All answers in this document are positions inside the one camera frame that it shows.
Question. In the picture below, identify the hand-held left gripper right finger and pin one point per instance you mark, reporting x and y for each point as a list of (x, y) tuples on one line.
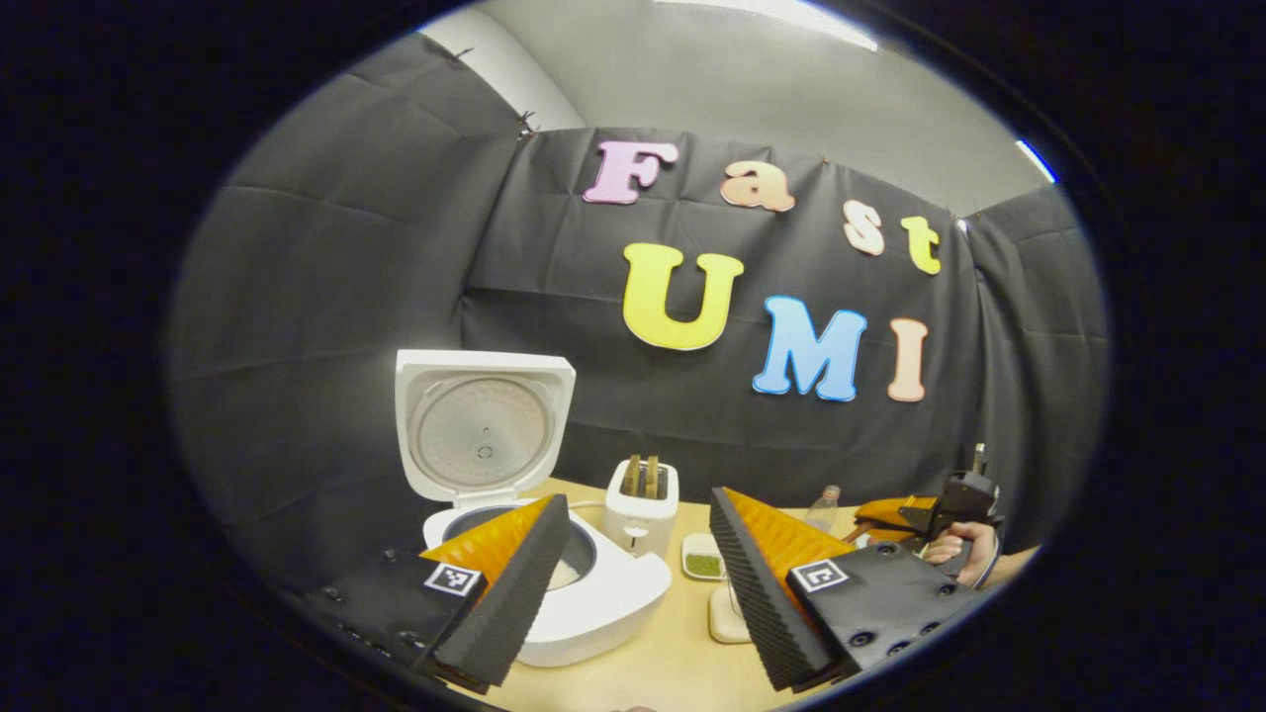
[(757, 603)]

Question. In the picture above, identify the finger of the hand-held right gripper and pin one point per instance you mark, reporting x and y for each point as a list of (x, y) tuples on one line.
[(895, 514)]

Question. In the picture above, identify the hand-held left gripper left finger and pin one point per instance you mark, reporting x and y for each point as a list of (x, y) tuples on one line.
[(519, 593)]

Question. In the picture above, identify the clear box of rice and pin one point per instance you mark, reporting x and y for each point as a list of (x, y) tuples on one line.
[(727, 618)]

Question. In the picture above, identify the white rice cooker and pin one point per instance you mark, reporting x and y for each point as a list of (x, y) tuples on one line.
[(613, 593)]

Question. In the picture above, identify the white divided dish of beans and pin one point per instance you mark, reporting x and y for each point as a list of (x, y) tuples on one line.
[(702, 564)]

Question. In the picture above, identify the small clear plastic bottle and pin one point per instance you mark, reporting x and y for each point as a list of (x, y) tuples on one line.
[(823, 509)]

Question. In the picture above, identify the white toaster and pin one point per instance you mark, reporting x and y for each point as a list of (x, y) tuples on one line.
[(638, 519)]

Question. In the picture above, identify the black backdrop cloth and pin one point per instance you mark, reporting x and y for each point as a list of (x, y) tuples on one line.
[(346, 326)]

